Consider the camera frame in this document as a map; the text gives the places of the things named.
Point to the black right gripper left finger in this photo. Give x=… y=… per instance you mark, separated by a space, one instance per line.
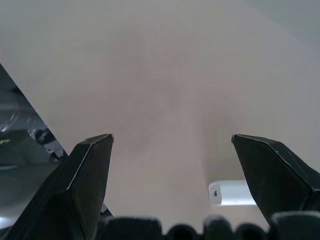
x=72 y=190

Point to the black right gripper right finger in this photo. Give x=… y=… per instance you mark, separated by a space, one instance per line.
x=275 y=175

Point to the white rectangular block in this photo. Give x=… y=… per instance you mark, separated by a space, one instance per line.
x=230 y=193

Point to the silver robot body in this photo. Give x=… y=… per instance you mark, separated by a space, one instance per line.
x=22 y=140

